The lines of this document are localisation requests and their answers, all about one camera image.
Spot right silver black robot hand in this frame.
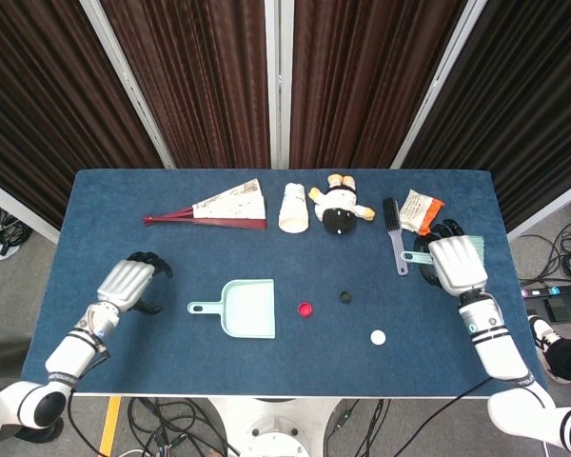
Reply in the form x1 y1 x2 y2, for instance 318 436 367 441
413 217 489 295

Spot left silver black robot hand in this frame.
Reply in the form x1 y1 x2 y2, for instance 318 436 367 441
96 250 175 316

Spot mint green hand broom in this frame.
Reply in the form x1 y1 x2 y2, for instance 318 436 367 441
401 235 486 267

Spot mint green dustpan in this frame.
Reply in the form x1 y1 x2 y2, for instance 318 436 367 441
187 279 277 340

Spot white orange snack packet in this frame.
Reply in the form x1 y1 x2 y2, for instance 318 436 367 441
402 189 446 238

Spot white black sneaker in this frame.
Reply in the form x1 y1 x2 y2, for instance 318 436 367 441
527 314 571 385

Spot black foot pedal unit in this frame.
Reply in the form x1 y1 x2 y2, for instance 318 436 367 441
544 294 571 321

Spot plush doll black head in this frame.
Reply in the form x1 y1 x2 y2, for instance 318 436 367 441
308 173 377 237

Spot paper folding fan red ribs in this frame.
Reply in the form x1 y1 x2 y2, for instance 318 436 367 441
142 178 268 233

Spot blue fabric table cover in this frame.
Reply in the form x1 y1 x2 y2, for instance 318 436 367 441
21 169 548 399

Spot white paper cup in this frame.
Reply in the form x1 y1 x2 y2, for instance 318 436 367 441
278 182 310 234

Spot brown curtain partition panel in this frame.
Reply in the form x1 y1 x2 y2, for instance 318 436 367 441
392 0 571 242
80 0 282 170
278 0 470 170
0 0 175 244

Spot black bristle brush grey handle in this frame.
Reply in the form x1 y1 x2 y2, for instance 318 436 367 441
383 197 409 276

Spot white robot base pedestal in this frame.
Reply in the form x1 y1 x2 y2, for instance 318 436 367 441
208 397 358 457

